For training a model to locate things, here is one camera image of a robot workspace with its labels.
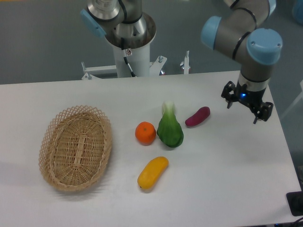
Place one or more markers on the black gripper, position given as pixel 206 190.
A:
pixel 251 99

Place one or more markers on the woven wicker basket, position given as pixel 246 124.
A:
pixel 76 148

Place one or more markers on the green bok choy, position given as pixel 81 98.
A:
pixel 169 130

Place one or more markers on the purple sweet potato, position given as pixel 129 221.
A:
pixel 200 116

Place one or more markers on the orange mandarin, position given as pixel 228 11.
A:
pixel 145 133

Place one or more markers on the black device at table edge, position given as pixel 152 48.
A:
pixel 295 202

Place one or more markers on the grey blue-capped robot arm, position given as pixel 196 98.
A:
pixel 238 36

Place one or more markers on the yellow mango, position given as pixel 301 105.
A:
pixel 152 172

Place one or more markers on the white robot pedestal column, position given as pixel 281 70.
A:
pixel 131 46

